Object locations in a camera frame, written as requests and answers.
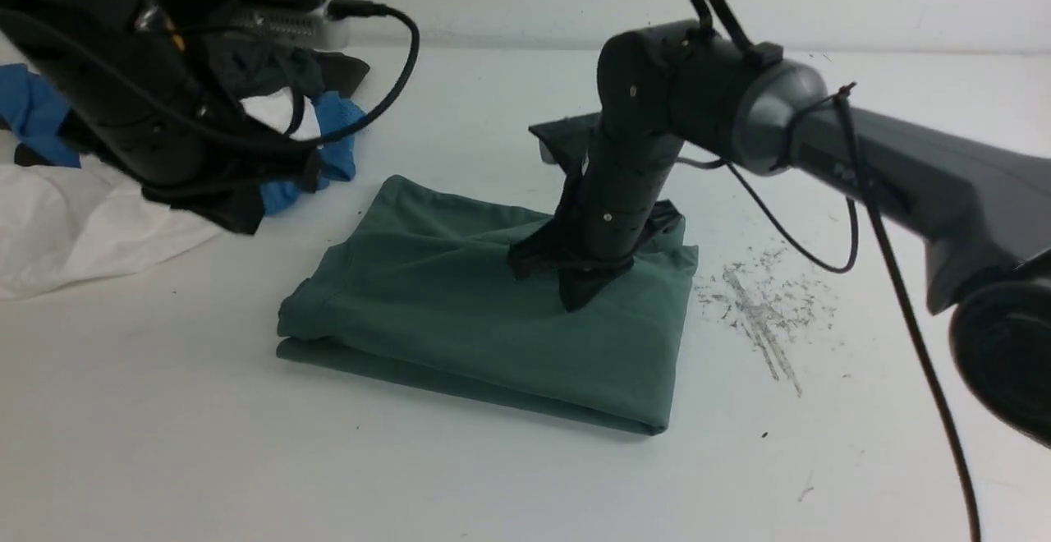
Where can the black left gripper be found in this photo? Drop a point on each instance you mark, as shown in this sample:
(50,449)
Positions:
(138,103)

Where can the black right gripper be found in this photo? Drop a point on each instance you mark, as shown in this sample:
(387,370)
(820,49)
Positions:
(605,216)

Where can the green long-sleeve top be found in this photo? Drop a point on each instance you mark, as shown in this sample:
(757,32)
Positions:
(421,295)

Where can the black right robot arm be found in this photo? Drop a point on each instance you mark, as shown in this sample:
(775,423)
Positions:
(983,212)

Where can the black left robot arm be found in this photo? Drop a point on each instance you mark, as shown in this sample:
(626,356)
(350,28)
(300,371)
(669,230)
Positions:
(136,16)

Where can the dark grey garment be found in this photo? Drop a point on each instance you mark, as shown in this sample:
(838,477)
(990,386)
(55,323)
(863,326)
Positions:
(276,85)

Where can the white garment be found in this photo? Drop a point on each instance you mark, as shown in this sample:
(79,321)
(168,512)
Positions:
(61,226)

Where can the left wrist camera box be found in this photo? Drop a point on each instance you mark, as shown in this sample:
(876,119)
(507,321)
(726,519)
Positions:
(294,23)

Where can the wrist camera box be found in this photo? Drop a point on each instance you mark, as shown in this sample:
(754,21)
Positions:
(565,143)
(294,23)

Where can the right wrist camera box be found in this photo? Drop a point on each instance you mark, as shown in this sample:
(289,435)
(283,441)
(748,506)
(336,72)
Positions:
(565,143)

